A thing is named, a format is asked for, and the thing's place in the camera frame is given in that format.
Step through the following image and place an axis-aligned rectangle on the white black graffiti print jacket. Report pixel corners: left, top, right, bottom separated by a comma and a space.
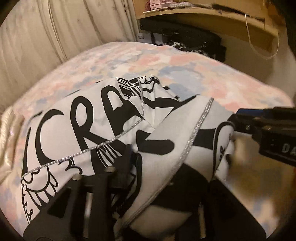
21, 76, 234, 239

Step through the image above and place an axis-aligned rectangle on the pastel patterned bed cover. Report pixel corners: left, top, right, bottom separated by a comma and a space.
0, 41, 295, 237

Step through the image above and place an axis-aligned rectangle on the wooden shelf desk unit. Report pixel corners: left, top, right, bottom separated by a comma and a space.
132, 0, 282, 54

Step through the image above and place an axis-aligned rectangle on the cream shiny puffer jacket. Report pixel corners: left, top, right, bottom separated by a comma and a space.
0, 106, 24, 183

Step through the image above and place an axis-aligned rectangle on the beige patterned curtain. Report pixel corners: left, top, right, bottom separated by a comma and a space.
1, 1, 138, 110

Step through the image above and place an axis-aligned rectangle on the white cable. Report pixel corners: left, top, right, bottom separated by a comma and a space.
244, 12, 280, 60

